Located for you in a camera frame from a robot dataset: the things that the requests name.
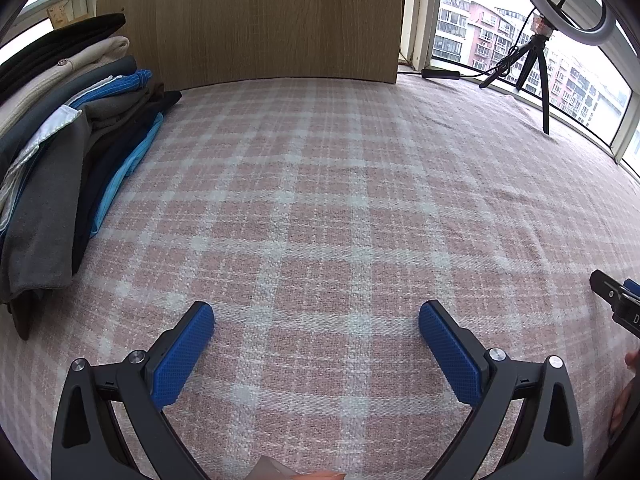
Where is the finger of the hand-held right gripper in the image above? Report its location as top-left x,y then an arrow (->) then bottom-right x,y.
590,270 -> 640,317

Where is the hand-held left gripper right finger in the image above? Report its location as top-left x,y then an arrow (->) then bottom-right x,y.
419,300 -> 586,480

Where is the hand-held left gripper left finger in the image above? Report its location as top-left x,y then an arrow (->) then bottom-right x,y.
50,301 -> 216,480

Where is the stack of folded clothes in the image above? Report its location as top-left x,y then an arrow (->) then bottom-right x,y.
0,12 -> 183,342

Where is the person's right hand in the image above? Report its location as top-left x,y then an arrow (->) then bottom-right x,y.
609,350 -> 640,436

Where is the pink plaid blanket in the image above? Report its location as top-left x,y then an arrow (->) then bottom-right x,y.
0,77 -> 640,480

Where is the black tripod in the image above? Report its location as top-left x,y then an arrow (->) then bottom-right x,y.
479,12 -> 551,136

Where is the light wooden board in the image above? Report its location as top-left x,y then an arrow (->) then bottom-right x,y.
95,0 -> 405,93

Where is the black cable with remote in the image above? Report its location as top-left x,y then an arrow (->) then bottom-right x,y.
398,10 -> 533,81

